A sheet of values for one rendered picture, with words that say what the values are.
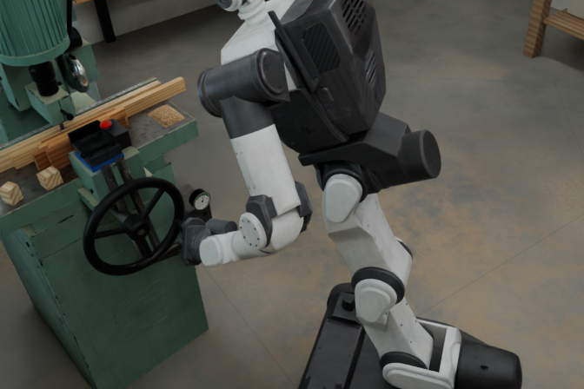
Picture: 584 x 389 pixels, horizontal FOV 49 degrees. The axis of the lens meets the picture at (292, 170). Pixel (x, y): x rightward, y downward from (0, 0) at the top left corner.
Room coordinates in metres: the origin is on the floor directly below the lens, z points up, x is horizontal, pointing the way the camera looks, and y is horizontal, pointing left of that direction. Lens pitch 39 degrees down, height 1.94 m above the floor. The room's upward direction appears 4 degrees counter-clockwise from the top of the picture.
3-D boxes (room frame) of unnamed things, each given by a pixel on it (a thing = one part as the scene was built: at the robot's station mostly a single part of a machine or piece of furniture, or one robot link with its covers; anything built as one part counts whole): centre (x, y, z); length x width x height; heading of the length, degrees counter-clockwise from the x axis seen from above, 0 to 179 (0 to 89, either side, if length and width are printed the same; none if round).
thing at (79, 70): (1.63, 0.61, 1.02); 0.12 x 0.03 x 0.12; 39
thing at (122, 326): (1.55, 0.70, 0.36); 0.58 x 0.45 x 0.71; 39
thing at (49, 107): (1.47, 0.63, 1.03); 0.14 x 0.07 x 0.09; 39
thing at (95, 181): (1.32, 0.48, 0.91); 0.15 x 0.14 x 0.09; 129
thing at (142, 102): (1.53, 0.53, 0.92); 0.55 x 0.02 x 0.04; 129
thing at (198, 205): (1.45, 0.29, 0.65); 0.06 x 0.04 x 0.08; 129
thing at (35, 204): (1.39, 0.54, 0.87); 0.61 x 0.30 x 0.06; 129
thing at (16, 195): (1.23, 0.71, 0.92); 0.03 x 0.03 x 0.05; 62
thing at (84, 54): (1.70, 0.62, 1.02); 0.09 x 0.07 x 0.12; 129
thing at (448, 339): (1.10, -0.35, 0.28); 0.21 x 0.20 x 0.13; 69
